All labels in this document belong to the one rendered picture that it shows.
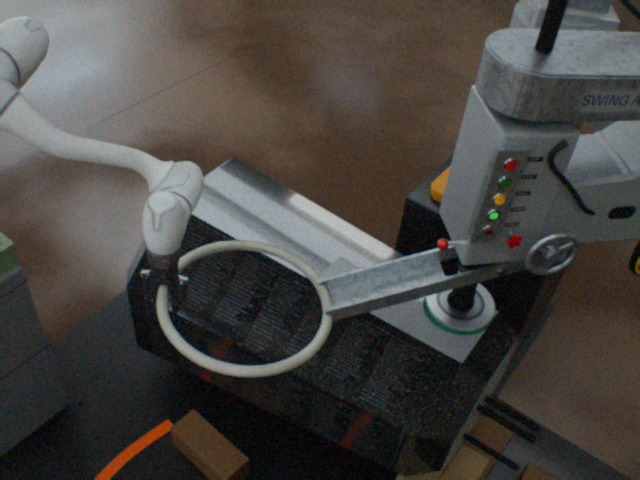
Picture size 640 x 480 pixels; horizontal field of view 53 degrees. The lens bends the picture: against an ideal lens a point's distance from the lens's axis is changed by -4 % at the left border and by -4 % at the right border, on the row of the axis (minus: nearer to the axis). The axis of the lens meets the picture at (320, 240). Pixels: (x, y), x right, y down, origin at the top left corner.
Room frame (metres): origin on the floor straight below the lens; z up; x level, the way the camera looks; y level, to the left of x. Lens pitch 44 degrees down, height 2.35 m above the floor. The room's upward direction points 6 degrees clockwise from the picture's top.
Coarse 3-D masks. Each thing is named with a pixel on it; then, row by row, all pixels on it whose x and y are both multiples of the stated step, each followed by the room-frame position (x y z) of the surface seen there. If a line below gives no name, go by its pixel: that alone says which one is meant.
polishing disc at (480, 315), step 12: (480, 288) 1.42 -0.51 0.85; (432, 300) 1.35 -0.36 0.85; (444, 300) 1.36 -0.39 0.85; (480, 300) 1.37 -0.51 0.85; (492, 300) 1.38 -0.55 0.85; (432, 312) 1.30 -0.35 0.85; (444, 312) 1.31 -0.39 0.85; (456, 312) 1.31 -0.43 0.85; (468, 312) 1.32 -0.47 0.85; (480, 312) 1.32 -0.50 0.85; (492, 312) 1.33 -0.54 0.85; (444, 324) 1.27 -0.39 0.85; (456, 324) 1.27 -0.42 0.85; (468, 324) 1.27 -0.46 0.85; (480, 324) 1.28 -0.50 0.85
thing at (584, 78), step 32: (512, 32) 1.43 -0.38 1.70; (576, 32) 1.48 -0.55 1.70; (608, 32) 1.51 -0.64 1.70; (480, 64) 1.36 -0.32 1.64; (512, 64) 1.27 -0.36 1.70; (544, 64) 1.29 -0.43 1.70; (576, 64) 1.31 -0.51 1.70; (608, 64) 1.34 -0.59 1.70; (480, 96) 1.32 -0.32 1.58; (512, 96) 1.26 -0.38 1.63; (544, 96) 1.25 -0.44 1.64; (576, 96) 1.27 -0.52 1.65; (608, 96) 1.28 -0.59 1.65
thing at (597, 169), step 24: (576, 144) 1.46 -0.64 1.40; (600, 144) 1.47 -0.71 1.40; (624, 144) 1.45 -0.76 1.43; (552, 168) 1.25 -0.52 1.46; (576, 168) 1.36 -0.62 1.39; (600, 168) 1.37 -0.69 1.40; (624, 168) 1.37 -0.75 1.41; (576, 192) 1.27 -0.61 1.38; (600, 192) 1.32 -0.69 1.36; (624, 192) 1.34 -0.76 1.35; (552, 216) 1.29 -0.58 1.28; (576, 216) 1.31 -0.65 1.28; (600, 216) 1.33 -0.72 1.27; (624, 216) 1.35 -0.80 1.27; (600, 240) 1.34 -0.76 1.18
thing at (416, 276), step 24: (384, 264) 1.35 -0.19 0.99; (408, 264) 1.37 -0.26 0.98; (432, 264) 1.38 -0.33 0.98; (504, 264) 1.32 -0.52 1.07; (552, 264) 1.31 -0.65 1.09; (336, 288) 1.31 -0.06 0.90; (360, 288) 1.31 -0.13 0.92; (384, 288) 1.30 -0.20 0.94; (408, 288) 1.26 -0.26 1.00; (432, 288) 1.27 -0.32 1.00; (336, 312) 1.20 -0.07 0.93; (360, 312) 1.22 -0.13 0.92
